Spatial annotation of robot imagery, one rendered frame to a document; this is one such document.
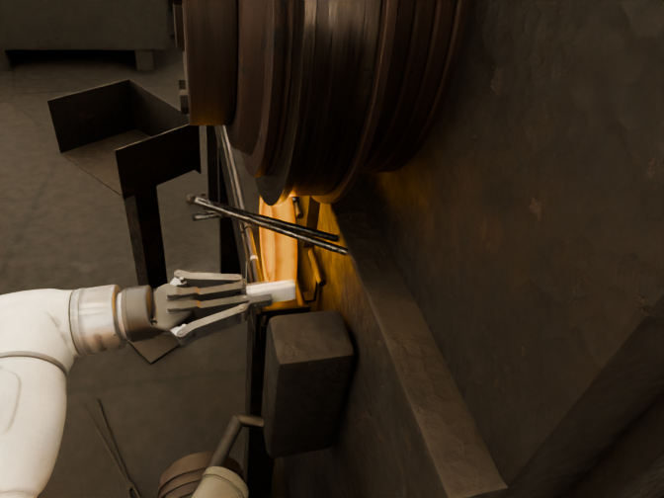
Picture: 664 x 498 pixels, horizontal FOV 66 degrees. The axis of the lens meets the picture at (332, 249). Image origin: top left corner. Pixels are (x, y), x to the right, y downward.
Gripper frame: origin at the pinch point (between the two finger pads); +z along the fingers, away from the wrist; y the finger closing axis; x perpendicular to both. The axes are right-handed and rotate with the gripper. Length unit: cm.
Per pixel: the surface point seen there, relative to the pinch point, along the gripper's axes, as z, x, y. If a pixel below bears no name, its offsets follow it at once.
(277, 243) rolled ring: 1.7, 6.1, -3.7
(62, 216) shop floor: -62, -69, -116
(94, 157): -32, -12, -62
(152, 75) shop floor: -31, -72, -241
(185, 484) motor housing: -15.9, -20.3, 15.9
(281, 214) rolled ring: 2.9, 8.7, -6.9
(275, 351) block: -1.6, 5.2, 14.1
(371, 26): 7.7, 41.4, 11.0
